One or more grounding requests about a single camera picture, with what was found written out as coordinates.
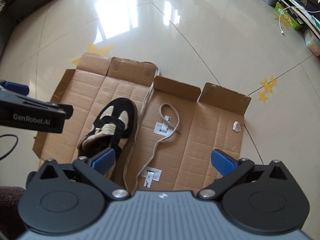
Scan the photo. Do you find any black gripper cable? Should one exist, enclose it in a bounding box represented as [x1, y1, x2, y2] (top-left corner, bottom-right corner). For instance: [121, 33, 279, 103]
[0, 134, 18, 159]

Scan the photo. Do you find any large yellow star floor sticker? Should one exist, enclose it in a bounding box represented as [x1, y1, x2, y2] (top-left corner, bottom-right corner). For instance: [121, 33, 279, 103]
[72, 42, 115, 65]

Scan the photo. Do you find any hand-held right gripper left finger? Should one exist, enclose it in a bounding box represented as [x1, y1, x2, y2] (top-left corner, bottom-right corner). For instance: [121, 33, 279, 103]
[37, 148, 131, 202]

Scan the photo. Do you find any person's brown fleece trouser leg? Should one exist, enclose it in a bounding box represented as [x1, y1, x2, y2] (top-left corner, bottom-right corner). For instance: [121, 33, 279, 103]
[0, 186, 26, 233]

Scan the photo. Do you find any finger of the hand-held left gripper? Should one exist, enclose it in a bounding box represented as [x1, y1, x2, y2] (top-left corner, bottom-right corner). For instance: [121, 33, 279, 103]
[0, 80, 29, 97]
[0, 91, 74, 119]

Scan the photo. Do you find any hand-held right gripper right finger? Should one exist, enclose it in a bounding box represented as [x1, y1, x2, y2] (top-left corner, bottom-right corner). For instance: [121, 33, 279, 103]
[198, 149, 294, 201]

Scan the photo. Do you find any clear box with pastel contents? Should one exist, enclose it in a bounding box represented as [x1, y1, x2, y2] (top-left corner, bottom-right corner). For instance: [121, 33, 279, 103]
[303, 29, 320, 57]

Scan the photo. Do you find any beige shoelace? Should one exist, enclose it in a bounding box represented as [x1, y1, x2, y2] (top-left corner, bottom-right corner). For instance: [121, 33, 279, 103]
[124, 61, 183, 192]

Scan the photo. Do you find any white paper label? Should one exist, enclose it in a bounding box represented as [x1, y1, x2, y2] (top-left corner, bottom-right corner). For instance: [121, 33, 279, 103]
[154, 116, 173, 136]
[141, 166, 162, 188]

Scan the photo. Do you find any black and cream suede shoe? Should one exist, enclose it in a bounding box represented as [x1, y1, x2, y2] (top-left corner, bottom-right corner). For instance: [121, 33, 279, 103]
[76, 97, 138, 180]

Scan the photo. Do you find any stack of flat books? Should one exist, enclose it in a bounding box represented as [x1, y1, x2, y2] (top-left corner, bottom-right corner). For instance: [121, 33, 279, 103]
[287, 0, 320, 34]

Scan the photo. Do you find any white charging cable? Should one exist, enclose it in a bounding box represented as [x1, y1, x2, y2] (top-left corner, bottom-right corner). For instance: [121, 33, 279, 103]
[278, 4, 302, 35]

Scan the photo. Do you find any flattened cardboard box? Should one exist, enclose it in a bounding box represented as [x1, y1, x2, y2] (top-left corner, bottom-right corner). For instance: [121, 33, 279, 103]
[32, 52, 252, 192]

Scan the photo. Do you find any green storage box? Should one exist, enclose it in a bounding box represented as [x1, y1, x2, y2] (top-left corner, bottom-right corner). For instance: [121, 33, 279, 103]
[274, 1, 304, 31]

